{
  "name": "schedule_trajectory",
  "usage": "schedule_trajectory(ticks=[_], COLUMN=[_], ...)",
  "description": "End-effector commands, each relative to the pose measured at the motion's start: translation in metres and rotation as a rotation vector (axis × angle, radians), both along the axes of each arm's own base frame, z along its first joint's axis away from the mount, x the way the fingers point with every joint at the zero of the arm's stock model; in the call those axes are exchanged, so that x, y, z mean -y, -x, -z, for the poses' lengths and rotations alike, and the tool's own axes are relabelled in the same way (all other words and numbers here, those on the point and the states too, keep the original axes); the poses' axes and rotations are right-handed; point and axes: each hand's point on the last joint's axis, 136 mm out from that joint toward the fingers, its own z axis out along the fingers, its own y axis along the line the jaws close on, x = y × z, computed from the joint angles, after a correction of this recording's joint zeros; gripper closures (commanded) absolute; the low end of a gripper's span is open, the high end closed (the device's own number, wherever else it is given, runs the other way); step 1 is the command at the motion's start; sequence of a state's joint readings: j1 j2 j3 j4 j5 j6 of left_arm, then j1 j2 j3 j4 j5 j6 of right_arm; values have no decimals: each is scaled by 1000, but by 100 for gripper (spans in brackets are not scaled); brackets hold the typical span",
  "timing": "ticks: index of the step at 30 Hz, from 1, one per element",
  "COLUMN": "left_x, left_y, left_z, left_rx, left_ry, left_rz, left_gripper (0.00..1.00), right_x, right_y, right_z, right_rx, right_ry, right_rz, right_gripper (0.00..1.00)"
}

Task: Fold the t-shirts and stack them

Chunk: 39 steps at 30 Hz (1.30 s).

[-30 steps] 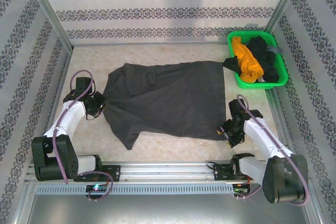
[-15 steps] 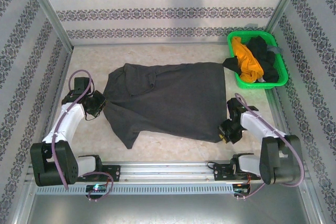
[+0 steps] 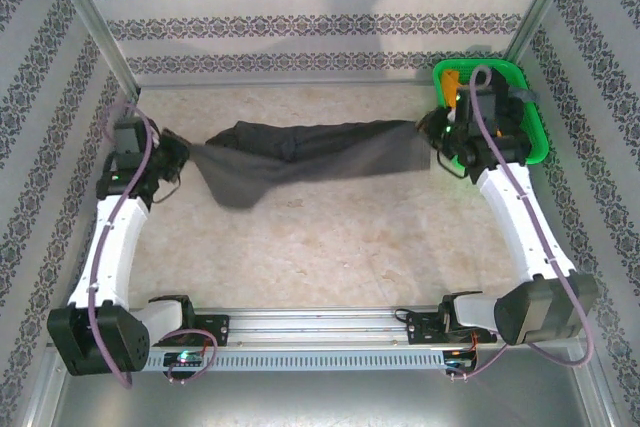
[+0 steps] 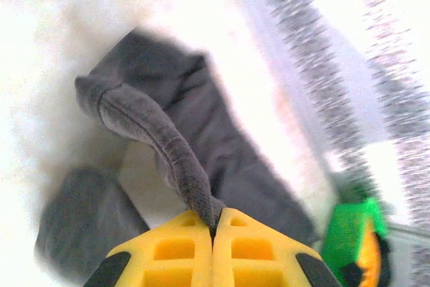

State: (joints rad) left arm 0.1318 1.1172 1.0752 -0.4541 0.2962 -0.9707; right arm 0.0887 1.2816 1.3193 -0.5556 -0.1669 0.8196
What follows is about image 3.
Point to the aluminium frame post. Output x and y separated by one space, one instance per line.
542 2
90 17

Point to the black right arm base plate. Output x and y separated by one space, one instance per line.
425 327

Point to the blue-grey t-shirt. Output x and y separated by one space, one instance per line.
527 95

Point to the left controller board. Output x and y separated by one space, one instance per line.
184 358

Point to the orange t-shirt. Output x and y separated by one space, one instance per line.
450 84

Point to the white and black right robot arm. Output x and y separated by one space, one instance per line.
525 227

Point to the green plastic basket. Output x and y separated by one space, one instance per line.
537 119

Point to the dark grey t-shirt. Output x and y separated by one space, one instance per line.
325 149

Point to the aluminium mounting rail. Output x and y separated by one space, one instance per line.
315 324

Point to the controller board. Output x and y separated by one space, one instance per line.
184 358
457 359

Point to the right controller board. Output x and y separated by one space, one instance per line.
457 359

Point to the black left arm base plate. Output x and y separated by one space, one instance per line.
212 329

